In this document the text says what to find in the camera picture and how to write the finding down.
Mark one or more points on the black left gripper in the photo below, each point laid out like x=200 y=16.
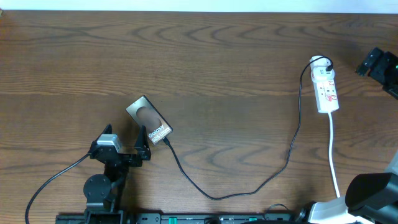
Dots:
x=142 y=149

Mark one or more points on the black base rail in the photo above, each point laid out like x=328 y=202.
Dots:
x=156 y=218

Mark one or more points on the white power strip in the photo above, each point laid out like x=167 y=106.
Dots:
x=322 y=75

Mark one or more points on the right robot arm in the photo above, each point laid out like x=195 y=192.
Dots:
x=370 y=198

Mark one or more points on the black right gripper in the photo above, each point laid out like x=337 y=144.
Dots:
x=378 y=71

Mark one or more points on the Galaxy S25 Ultra smartphone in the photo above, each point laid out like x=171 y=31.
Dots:
x=144 y=113

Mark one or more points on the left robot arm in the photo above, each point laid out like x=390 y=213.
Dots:
x=104 y=191

